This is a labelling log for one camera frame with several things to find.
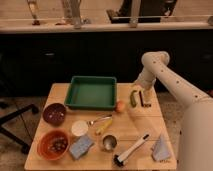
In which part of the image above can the white round lid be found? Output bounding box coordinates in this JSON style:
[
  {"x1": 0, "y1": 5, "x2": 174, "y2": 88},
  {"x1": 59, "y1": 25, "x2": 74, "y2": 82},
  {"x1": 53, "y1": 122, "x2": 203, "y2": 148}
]
[{"x1": 71, "y1": 120, "x2": 88, "y2": 137}]

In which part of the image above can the black office chair base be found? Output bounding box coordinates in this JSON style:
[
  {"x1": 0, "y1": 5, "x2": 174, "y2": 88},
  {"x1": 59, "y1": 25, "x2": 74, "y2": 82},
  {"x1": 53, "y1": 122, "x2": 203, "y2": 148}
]
[{"x1": 0, "y1": 104, "x2": 39, "y2": 154}]

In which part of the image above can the dark red bowl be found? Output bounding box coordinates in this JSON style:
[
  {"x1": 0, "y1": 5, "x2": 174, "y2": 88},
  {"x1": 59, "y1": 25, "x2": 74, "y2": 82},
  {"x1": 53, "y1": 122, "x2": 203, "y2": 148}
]
[{"x1": 42, "y1": 103, "x2": 66, "y2": 126}]

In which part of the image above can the wooden table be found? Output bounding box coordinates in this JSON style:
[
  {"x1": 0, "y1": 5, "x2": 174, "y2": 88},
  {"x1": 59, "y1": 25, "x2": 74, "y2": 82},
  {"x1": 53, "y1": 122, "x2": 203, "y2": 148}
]
[{"x1": 24, "y1": 83, "x2": 177, "y2": 171}]

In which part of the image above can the blue sponge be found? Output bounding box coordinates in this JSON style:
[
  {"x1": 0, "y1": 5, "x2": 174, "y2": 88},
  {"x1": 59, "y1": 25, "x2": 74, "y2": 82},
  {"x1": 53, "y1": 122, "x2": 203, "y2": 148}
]
[{"x1": 69, "y1": 135, "x2": 94, "y2": 160}]

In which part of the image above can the metal spoon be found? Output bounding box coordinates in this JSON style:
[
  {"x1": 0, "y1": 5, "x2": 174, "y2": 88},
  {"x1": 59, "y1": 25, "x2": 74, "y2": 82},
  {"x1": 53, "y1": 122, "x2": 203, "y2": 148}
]
[{"x1": 87, "y1": 114, "x2": 112, "y2": 126}]

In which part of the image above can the metal cup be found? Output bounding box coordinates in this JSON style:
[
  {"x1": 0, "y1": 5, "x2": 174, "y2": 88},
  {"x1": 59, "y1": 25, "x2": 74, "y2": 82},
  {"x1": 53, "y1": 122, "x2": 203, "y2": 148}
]
[{"x1": 101, "y1": 135, "x2": 117, "y2": 151}]

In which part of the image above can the yellow banana toy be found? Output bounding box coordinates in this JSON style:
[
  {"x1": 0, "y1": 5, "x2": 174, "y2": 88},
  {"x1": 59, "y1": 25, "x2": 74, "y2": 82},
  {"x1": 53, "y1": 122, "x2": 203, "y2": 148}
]
[{"x1": 95, "y1": 119, "x2": 112, "y2": 135}]

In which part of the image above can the orange bowl with contents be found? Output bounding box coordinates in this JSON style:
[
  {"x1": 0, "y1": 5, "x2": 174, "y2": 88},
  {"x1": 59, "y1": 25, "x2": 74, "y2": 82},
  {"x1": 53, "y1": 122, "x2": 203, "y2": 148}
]
[{"x1": 37, "y1": 130, "x2": 70, "y2": 161}]

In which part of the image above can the grey folded cloth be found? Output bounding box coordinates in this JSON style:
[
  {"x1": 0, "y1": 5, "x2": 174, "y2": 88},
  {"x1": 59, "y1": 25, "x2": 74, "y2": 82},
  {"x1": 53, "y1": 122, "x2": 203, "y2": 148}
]
[{"x1": 151, "y1": 134, "x2": 171, "y2": 162}]

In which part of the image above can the white handled dish brush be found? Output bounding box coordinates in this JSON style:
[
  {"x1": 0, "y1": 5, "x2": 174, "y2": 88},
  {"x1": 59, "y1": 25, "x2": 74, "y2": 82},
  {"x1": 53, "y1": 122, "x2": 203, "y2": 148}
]
[{"x1": 113, "y1": 134, "x2": 149, "y2": 167}]

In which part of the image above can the green cucumber toy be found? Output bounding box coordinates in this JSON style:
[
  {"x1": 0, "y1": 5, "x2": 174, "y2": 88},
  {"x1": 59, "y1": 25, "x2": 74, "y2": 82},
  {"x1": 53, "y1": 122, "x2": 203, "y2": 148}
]
[{"x1": 130, "y1": 90, "x2": 137, "y2": 107}]

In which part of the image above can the orange ball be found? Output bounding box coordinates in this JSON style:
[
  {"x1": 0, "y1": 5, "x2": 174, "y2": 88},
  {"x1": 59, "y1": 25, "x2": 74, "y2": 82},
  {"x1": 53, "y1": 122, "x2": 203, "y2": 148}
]
[{"x1": 115, "y1": 101, "x2": 126, "y2": 113}]

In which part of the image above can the green plastic tray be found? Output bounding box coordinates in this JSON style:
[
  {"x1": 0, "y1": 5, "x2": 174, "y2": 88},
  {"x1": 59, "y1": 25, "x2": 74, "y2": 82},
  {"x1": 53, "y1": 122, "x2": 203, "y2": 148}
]
[{"x1": 64, "y1": 76, "x2": 117, "y2": 111}]

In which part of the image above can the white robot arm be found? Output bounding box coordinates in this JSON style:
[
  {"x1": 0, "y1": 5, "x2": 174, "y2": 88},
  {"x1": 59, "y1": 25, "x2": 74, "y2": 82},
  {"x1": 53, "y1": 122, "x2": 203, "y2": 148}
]
[{"x1": 135, "y1": 51, "x2": 213, "y2": 171}]

